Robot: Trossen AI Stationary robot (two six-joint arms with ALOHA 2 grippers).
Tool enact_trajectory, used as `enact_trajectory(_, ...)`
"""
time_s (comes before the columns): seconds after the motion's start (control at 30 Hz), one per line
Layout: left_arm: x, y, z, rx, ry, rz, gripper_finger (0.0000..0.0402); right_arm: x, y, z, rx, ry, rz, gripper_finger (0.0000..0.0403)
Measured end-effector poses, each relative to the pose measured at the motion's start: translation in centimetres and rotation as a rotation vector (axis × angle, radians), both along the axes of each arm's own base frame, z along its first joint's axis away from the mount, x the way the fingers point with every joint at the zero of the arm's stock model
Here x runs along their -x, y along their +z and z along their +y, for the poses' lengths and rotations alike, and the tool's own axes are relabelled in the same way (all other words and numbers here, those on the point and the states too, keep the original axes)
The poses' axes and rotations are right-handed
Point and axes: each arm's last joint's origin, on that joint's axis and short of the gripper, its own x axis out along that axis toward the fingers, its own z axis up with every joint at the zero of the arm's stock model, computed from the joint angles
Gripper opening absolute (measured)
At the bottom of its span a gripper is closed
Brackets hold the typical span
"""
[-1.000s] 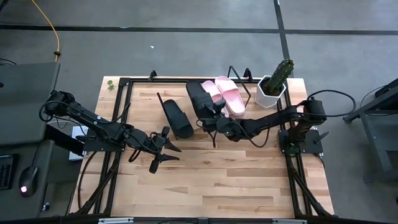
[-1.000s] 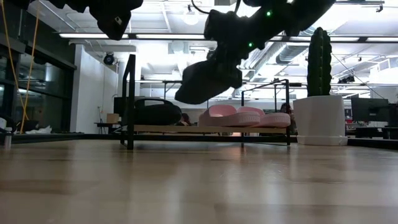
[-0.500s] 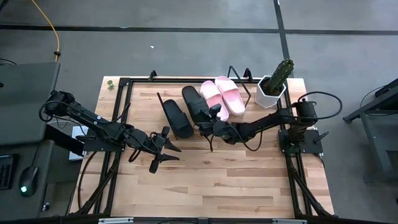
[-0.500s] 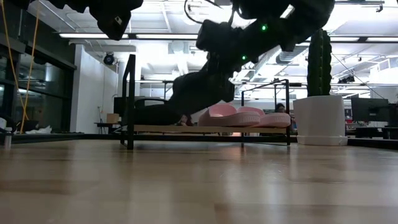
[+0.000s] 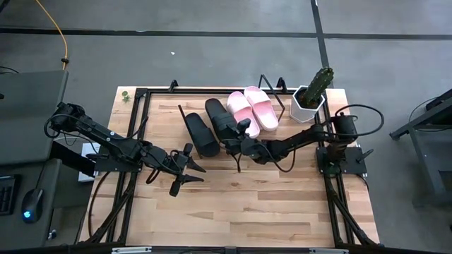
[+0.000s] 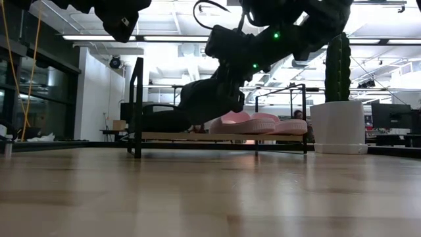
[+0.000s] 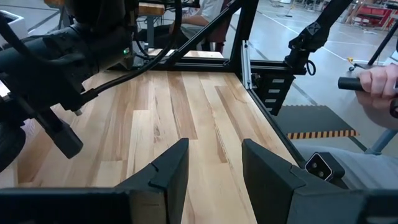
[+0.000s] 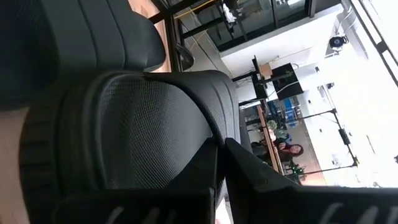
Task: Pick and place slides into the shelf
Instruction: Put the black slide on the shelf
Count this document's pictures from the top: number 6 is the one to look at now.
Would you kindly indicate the white cloth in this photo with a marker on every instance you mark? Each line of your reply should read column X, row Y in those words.
column 42, row 137

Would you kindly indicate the green cactus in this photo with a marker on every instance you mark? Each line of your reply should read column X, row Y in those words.
column 337, row 72

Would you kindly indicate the white hexagonal plant pot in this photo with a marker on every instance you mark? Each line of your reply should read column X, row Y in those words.
column 338, row 128

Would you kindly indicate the round black ceiling device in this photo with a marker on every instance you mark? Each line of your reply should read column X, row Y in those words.
column 115, row 62

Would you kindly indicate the cardboard box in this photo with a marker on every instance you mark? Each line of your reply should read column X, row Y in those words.
column 119, row 125

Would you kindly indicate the silver metal post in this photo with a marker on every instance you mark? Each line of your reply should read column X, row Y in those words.
column 8, row 148

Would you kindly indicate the black monitor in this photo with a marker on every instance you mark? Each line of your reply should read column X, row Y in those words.
column 391, row 115
column 417, row 121
column 125, row 113

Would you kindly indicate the wooden shelf with black frame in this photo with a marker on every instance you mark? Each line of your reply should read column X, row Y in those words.
column 138, row 98

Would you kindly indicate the long ceiling light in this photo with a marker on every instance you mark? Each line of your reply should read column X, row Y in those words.
column 85, row 38
column 181, row 38
column 404, row 41

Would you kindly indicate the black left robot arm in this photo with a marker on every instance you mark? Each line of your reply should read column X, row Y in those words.
column 121, row 19

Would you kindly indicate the dark background desk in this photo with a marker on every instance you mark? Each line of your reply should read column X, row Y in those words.
column 112, row 131

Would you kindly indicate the pink slide sandal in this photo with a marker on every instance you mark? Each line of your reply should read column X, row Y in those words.
column 292, row 127
column 243, row 126

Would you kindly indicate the black metal table frame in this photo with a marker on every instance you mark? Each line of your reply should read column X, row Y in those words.
column 65, row 145

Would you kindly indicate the person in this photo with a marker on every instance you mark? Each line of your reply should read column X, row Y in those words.
column 297, row 115

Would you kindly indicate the black bag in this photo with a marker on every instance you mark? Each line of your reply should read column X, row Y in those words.
column 31, row 131

